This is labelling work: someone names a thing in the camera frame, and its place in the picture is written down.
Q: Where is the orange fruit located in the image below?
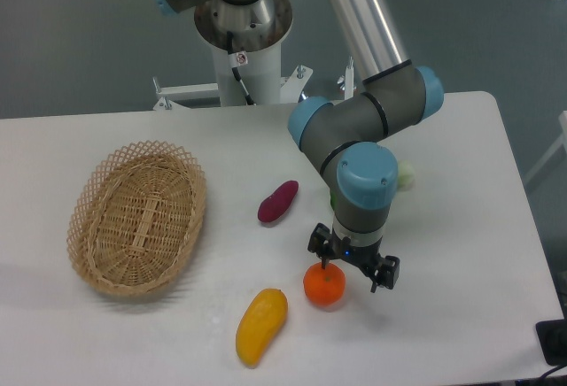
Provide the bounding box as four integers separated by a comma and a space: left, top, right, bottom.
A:
303, 263, 346, 307

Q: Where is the black device at table edge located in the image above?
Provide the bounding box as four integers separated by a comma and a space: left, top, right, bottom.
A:
535, 320, 566, 366

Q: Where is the green leafy vegetable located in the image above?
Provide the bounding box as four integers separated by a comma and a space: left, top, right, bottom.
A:
329, 157, 416, 210

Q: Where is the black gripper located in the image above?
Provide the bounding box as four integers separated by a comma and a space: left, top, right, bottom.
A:
307, 222, 400, 293

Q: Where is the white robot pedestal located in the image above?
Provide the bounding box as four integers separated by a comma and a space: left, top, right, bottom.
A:
151, 0, 356, 111

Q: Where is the woven wicker basket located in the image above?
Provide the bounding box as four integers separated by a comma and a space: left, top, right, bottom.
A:
66, 141, 207, 297

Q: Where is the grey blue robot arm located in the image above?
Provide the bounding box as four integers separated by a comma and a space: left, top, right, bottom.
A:
155, 0, 444, 289

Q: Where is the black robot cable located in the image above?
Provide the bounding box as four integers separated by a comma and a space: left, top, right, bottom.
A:
224, 30, 257, 106

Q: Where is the white frame at right edge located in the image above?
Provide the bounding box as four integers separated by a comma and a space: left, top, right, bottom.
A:
523, 110, 567, 192

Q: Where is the purple sweet potato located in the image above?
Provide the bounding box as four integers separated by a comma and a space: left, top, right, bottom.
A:
257, 180, 299, 223

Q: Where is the yellow mango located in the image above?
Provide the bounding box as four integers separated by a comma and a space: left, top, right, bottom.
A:
235, 289, 288, 367

